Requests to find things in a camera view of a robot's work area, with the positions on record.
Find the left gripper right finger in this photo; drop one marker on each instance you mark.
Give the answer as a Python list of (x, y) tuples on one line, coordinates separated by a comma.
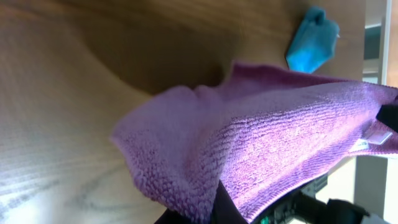
[(388, 115)]

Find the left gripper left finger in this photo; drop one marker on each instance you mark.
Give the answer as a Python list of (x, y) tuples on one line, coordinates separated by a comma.
[(222, 211)]

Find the crumpled blue cloth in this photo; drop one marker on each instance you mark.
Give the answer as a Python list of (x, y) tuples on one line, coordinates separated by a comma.
[(314, 42)]

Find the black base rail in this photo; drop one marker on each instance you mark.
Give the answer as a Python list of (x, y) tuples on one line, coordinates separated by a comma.
[(301, 204)]

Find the purple microfiber cloth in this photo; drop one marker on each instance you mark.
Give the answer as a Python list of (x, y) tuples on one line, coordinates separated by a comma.
[(263, 133)]

